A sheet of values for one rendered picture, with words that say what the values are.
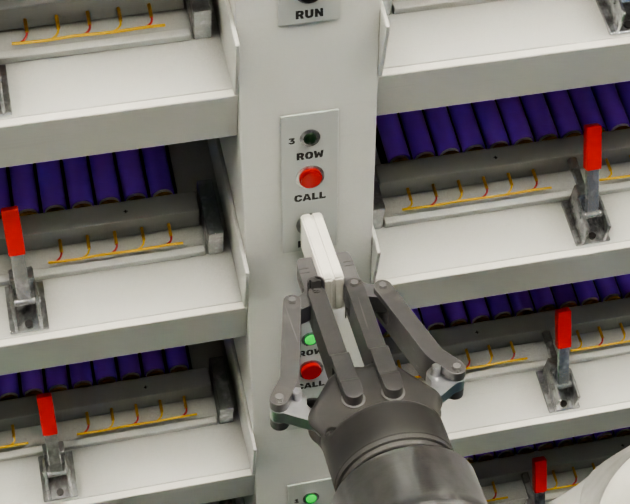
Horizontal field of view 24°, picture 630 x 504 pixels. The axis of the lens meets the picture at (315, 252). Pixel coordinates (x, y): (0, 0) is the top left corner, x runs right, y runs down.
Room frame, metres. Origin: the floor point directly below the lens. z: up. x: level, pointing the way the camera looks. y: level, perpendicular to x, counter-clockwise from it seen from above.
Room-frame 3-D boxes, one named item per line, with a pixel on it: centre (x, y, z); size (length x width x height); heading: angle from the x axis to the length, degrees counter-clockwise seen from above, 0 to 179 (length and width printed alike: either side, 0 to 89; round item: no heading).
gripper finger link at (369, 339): (0.66, -0.04, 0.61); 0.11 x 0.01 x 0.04; 11
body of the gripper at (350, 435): (0.59, -0.04, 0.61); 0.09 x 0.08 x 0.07; 13
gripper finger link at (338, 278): (0.74, -0.01, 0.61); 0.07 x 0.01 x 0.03; 13
